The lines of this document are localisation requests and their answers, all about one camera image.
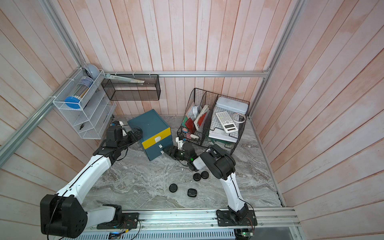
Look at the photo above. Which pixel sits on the white plastic box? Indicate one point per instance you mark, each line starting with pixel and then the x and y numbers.
pixel 232 105

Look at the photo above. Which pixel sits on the aluminium frame rail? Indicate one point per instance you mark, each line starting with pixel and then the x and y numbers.
pixel 19 136

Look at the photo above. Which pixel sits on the black wire desk organizer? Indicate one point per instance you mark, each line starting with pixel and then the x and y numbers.
pixel 202 109

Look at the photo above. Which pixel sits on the white wire mesh shelf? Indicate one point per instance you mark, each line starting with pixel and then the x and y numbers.
pixel 92 119

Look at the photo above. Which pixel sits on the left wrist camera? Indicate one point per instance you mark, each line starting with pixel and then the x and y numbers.
pixel 121 124

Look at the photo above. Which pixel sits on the blue capped clear tube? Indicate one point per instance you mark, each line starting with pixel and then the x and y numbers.
pixel 81 89

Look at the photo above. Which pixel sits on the teal drawer cabinet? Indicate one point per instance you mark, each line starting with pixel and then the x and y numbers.
pixel 152 123

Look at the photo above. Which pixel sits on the white calculator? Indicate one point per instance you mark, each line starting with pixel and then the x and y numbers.
pixel 227 122

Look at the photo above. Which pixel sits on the red booklet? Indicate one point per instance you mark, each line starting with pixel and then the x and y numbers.
pixel 190 126

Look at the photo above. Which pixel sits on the yellow drawer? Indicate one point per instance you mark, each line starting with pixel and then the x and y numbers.
pixel 156 138

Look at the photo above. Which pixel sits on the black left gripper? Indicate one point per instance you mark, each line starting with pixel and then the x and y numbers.
pixel 134 139

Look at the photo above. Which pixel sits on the grey blue bowl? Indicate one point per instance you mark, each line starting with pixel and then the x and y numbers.
pixel 92 71

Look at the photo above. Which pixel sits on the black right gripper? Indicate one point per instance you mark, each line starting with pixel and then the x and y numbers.
pixel 173 149

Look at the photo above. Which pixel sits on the black mesh wall basket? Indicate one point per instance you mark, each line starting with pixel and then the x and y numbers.
pixel 132 87

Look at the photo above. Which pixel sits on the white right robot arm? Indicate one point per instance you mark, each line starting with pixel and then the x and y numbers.
pixel 222 166

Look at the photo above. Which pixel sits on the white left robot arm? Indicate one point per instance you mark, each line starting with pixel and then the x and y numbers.
pixel 63 215

